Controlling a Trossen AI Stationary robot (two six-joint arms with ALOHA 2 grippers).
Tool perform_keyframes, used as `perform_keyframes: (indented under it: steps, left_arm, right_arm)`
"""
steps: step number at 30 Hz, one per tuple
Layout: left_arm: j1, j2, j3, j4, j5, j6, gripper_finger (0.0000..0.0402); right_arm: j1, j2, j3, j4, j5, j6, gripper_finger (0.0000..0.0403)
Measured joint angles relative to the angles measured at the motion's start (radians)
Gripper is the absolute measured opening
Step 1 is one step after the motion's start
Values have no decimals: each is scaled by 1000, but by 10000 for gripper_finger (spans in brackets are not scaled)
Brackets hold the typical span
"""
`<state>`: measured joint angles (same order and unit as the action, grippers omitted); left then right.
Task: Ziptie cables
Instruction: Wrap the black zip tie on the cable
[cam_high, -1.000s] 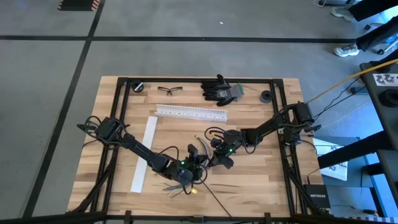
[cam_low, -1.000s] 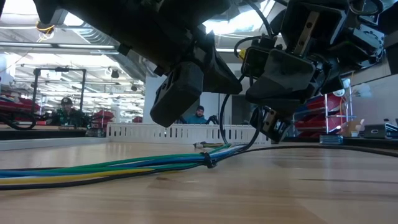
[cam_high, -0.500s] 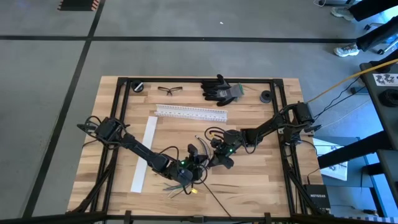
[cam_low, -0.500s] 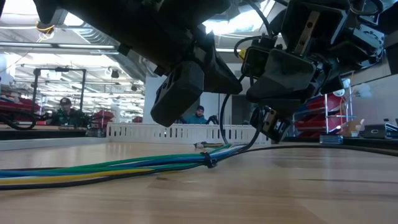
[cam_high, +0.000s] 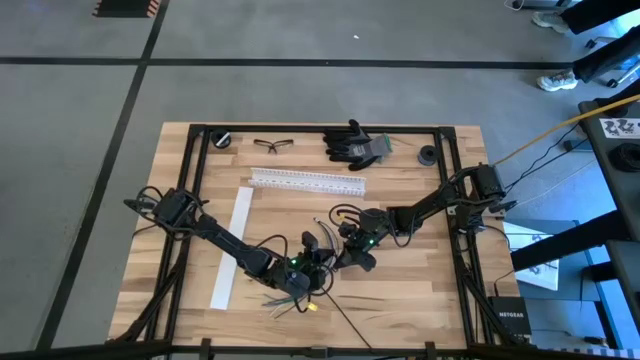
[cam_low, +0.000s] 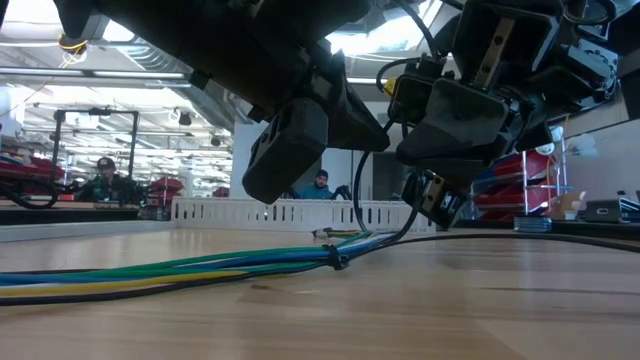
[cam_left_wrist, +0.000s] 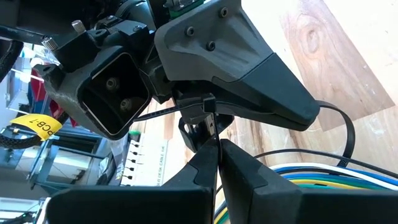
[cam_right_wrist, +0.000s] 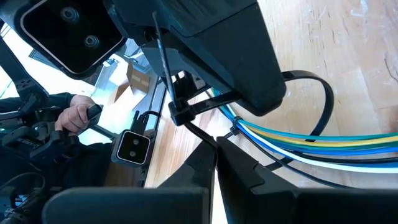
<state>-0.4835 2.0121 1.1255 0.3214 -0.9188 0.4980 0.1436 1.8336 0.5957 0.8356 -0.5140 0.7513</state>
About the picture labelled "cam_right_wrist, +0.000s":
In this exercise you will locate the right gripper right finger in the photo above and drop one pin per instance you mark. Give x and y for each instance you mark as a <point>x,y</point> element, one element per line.
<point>264,199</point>

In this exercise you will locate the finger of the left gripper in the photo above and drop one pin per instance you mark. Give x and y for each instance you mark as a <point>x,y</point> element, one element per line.
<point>168,53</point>
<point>242,68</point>

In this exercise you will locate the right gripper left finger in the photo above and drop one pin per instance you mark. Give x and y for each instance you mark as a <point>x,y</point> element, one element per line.
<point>140,205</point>

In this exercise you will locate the person's forearm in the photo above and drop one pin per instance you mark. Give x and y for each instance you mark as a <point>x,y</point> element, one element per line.
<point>37,101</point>

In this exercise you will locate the brown cardboard box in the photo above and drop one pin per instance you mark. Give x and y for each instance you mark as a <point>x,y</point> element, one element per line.
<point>138,81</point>

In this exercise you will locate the person's hand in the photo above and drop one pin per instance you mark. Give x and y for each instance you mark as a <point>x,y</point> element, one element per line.
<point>73,116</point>

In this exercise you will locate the table-level camera box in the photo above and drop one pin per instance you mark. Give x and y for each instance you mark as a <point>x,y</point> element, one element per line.
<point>130,149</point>

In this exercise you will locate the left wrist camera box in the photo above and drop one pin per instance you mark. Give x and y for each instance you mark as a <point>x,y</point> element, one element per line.
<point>71,34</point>

